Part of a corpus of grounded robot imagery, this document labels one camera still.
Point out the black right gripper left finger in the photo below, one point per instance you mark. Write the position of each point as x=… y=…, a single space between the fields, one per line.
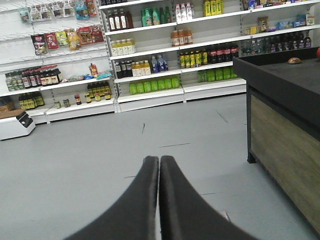
x=133 y=215

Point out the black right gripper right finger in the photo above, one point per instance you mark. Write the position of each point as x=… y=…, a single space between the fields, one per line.
x=184 y=214

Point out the white floor appliance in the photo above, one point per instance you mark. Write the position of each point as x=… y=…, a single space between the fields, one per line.
x=15 y=123

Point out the black wooden produce stand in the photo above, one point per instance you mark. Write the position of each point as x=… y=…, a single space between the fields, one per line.
x=283 y=123

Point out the white supermarket shelving unit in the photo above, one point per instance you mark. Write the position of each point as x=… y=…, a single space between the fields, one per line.
x=140 y=53

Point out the brown bread bun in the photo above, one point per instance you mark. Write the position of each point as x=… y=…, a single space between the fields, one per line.
x=294 y=60

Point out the red apple at stand corner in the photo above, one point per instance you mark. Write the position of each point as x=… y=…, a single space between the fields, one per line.
x=318 y=53

